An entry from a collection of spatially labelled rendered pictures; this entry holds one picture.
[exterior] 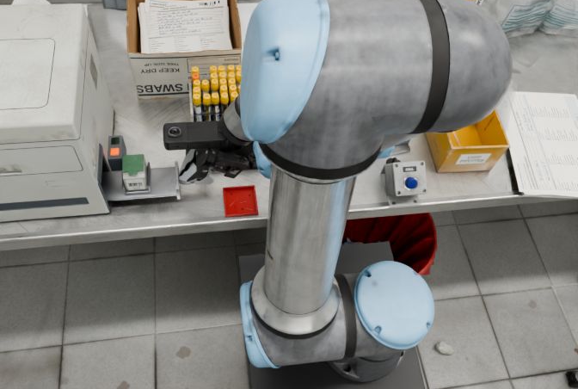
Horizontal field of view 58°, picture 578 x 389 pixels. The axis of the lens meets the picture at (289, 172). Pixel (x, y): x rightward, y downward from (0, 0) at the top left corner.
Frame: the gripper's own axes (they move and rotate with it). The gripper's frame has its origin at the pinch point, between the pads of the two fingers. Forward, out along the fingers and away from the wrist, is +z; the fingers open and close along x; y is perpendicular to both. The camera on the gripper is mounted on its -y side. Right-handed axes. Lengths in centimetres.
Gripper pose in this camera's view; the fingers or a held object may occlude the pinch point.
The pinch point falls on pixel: (180, 177)
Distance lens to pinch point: 107.2
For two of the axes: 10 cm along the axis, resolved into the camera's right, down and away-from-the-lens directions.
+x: -1.5, -8.4, 5.2
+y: 8.0, 2.1, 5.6
